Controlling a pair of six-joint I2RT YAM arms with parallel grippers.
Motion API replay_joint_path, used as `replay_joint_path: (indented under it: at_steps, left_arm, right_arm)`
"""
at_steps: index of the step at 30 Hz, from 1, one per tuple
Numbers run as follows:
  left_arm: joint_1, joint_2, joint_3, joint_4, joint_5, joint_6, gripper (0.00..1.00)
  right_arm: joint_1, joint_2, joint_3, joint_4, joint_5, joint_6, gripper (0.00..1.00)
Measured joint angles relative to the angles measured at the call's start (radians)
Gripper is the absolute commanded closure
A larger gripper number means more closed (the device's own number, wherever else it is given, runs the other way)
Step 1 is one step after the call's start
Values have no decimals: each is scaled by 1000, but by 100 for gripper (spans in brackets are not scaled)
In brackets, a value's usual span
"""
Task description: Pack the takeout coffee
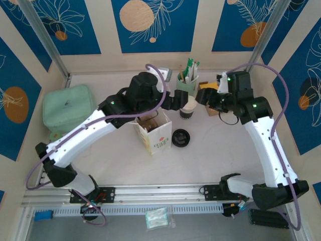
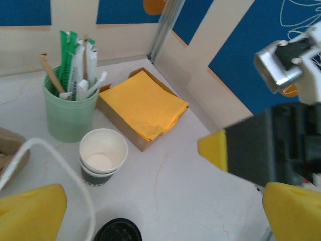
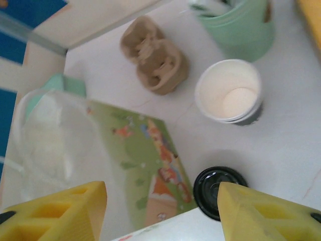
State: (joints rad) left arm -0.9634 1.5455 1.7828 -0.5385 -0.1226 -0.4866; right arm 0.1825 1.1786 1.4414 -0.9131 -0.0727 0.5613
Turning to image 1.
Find white paper cup black sleeve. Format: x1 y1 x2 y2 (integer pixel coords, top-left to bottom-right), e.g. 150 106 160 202
179 95 198 121

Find black plastic cup lid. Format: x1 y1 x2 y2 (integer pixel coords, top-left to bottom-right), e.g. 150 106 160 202
172 128 192 149
141 117 159 132

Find white paper takeout bag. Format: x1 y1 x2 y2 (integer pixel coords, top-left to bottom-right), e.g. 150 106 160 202
132 110 174 157

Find mint green holder cup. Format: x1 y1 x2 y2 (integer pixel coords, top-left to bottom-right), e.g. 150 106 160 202
175 73 197 98

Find yellow napkins in tray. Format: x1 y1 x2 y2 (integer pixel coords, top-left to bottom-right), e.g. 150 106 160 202
198 81 222 117

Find green white wrapped straw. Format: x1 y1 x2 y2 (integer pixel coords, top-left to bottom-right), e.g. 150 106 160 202
190 61 201 79
184 57 195 76

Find mint green zip pouch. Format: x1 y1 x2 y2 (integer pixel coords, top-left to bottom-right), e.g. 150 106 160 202
42 84 98 134

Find black ribbed block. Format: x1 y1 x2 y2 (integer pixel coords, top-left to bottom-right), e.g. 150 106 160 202
248 208 289 229

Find clear packet green white contents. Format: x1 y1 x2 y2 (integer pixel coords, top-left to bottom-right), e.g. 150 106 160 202
145 207 169 229

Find small clear plastic bag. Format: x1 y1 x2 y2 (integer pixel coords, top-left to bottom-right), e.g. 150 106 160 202
167 205 177 228

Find small blue plastic object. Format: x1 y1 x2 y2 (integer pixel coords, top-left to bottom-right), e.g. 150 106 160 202
34 210 53 222

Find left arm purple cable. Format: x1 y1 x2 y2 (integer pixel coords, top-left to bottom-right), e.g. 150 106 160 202
26 64 167 189

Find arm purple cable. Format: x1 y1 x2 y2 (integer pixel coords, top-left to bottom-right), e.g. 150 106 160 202
26 64 167 189
225 63 301 231

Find right gripper thin black cable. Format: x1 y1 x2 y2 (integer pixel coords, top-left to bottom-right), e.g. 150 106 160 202
219 111 239 126

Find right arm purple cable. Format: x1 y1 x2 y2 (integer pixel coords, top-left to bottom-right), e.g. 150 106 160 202
225 63 301 231

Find aluminium frame post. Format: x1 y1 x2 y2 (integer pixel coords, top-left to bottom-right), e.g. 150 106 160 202
17 0 72 79
244 0 295 74

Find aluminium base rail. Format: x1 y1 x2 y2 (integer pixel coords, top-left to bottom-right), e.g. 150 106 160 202
21 184 294 209

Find white slotted cable duct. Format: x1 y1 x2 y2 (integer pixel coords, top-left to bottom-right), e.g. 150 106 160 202
32 203 224 217

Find short purple cable loop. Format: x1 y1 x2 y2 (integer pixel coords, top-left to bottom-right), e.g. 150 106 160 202
82 203 108 226

